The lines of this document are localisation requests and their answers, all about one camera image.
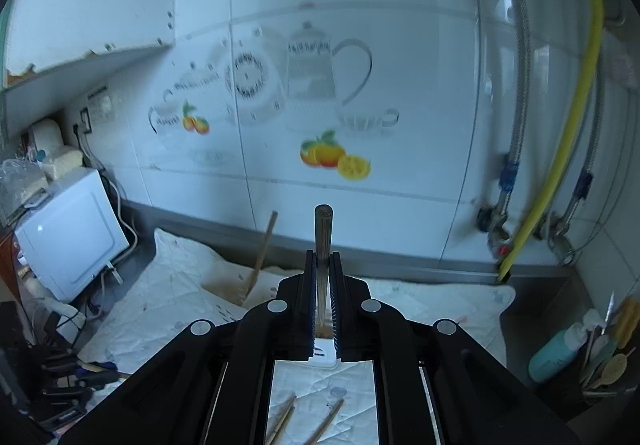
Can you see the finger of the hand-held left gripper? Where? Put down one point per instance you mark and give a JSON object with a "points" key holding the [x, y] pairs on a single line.
{"points": [[105, 368]]}

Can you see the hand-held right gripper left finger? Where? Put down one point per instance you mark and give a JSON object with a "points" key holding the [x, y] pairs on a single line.
{"points": [[310, 305]]}

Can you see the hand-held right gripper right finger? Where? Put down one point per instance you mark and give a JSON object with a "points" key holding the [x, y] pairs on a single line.
{"points": [[336, 305]]}

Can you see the white power strip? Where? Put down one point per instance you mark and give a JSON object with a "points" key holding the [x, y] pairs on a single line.
{"points": [[52, 311]]}

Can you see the white quilted mat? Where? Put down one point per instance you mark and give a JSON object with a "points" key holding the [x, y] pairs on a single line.
{"points": [[175, 285]]}

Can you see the metal water valve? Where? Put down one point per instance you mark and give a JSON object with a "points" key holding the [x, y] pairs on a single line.
{"points": [[560, 235], [495, 230]]}

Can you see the clear plastic bag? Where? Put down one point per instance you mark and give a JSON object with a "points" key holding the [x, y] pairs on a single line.
{"points": [[20, 180]]}

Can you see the teal pump bottle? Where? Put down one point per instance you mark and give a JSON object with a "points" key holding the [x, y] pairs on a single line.
{"points": [[550, 355]]}

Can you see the beige lumpy object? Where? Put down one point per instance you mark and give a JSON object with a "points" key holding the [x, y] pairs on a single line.
{"points": [[52, 147]]}

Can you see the black utensil cup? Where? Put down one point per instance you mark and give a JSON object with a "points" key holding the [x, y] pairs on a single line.
{"points": [[600, 405]]}

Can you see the wooden spoon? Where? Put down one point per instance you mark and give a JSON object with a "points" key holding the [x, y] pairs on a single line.
{"points": [[614, 366]]}

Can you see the wall socket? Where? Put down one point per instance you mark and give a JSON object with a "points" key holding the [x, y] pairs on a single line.
{"points": [[86, 120]]}

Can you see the white wall sticker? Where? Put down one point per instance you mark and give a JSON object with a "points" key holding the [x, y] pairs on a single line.
{"points": [[99, 100]]}

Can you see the white wall cabinet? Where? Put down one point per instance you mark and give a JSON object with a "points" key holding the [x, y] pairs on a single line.
{"points": [[100, 0]]}

